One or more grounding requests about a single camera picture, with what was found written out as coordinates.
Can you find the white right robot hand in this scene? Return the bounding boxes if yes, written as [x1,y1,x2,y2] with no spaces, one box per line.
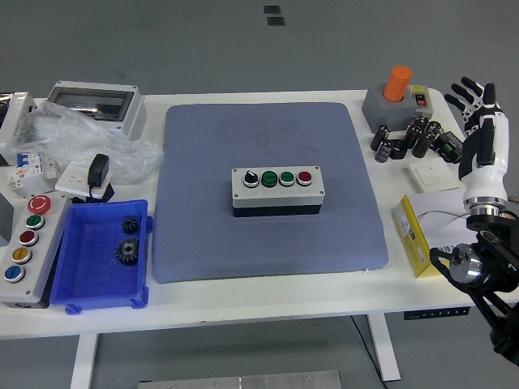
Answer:
[444,75,510,203]

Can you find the grey four-button control box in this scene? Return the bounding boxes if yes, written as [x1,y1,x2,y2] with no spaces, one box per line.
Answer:
[230,165,325,219]

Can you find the grey five-button control box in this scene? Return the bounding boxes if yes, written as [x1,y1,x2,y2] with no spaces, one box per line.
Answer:
[0,193,72,310]

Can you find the black module with green terminal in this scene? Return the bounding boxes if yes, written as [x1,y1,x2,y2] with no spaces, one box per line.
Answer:
[434,130,466,164]

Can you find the yellow and white cardboard box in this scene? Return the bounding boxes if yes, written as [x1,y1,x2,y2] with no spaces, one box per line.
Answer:
[392,192,475,279]

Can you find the orange cylinder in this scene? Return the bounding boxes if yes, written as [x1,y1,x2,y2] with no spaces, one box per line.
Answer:
[383,65,414,102]

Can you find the black table height controller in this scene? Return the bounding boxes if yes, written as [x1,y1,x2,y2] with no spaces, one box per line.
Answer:
[403,306,471,321]

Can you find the white table leg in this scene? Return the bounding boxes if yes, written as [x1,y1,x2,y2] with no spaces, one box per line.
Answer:
[69,334,101,389]
[367,314,402,383]

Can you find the grey-blue table mat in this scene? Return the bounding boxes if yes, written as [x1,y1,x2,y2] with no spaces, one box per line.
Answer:
[152,101,390,284]

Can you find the grey metal floor plate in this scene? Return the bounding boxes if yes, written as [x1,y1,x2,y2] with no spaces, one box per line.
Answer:
[137,370,342,389]

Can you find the small black gear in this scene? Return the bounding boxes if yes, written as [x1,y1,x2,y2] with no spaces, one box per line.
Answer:
[121,216,142,236]

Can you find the large black gear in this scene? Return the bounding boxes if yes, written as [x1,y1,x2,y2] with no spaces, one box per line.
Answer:
[114,237,141,267]

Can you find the black power adapter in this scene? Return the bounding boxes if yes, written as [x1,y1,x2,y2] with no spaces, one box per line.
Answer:
[87,153,111,190]

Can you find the clear plastic bag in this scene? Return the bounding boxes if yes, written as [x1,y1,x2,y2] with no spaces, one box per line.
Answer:
[6,100,165,182]

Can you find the blue plastic bin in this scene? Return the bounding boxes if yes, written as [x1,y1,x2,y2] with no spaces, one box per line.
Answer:
[49,198,154,315]

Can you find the white circuit breaker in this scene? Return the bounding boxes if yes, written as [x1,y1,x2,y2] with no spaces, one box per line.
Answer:
[6,150,45,191]

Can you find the white equipment box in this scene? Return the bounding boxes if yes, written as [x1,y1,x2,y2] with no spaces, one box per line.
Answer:
[0,91,38,167]

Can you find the grey metal box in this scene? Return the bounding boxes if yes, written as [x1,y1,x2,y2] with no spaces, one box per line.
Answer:
[0,190,15,248]

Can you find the white wall switch panel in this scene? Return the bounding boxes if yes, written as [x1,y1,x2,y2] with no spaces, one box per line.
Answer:
[407,160,463,192]

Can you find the grey switch box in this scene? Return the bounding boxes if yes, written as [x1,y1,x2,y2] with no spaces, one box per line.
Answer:
[361,83,435,133]

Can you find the black cable under table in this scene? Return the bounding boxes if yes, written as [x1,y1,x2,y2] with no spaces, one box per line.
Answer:
[349,314,386,389]

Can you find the grey enclosure with clear lid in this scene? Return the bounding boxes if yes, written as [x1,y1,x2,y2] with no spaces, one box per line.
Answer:
[45,79,146,142]

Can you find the white wall socket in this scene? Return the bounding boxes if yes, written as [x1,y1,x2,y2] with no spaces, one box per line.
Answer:
[54,161,111,199]

